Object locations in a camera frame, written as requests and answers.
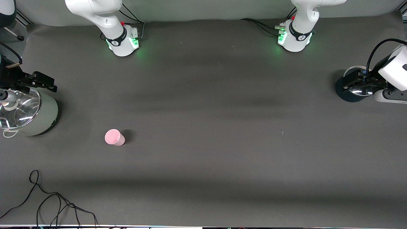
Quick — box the black right arm wrist cable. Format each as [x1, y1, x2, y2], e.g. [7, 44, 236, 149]
[0, 41, 23, 69]

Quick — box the dark metal frame rail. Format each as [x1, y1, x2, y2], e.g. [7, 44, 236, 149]
[14, 10, 34, 26]

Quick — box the black arm wrist cable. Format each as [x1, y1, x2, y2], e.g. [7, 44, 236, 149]
[0, 41, 23, 69]
[366, 38, 407, 76]

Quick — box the black right arm base cable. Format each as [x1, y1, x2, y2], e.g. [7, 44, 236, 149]
[118, 3, 145, 40]

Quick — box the black left arm base cable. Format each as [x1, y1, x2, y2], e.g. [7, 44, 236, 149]
[240, 18, 285, 36]

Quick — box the dark grey table cloth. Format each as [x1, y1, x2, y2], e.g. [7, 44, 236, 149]
[0, 13, 407, 228]

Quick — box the black arm base cable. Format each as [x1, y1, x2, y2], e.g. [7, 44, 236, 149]
[240, 18, 285, 36]
[118, 3, 145, 40]

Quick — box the glass lid with blue knob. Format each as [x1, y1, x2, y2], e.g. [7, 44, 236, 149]
[343, 66, 379, 97]

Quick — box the stand leg with black caster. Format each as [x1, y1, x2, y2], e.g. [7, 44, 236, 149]
[0, 23, 25, 42]

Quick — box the thin black loose cable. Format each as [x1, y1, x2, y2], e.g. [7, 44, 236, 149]
[0, 170, 98, 227]

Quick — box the glass lid with beige knob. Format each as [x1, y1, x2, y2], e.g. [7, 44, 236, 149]
[0, 88, 42, 129]

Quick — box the pink plastic cup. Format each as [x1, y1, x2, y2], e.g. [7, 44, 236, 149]
[105, 129, 125, 146]

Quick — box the black left arm wrist cable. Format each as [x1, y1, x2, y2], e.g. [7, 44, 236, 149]
[366, 38, 407, 76]

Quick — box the pale green cooking pot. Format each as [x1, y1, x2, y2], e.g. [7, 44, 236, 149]
[0, 87, 59, 138]

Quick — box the dark blue saucepan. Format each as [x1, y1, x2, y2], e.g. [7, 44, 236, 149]
[335, 66, 379, 103]

